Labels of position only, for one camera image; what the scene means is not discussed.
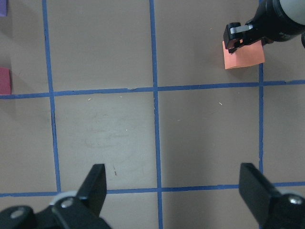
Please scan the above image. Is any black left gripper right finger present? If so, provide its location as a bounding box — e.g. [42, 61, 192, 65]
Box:
[239, 163, 279, 224]

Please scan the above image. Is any orange foam cube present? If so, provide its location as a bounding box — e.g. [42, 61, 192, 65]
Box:
[223, 41, 265, 70]

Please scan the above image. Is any pink foam cube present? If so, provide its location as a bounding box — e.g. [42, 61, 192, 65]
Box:
[0, 67, 11, 95]

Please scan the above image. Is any purple foam cube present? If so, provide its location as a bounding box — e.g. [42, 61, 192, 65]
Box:
[0, 0, 7, 17]

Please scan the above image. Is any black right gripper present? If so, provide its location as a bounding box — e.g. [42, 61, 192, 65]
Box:
[223, 0, 305, 53]

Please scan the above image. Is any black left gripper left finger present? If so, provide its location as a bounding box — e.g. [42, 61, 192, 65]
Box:
[76, 164, 107, 216]

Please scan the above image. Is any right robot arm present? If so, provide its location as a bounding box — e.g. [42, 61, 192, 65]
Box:
[223, 0, 305, 53]

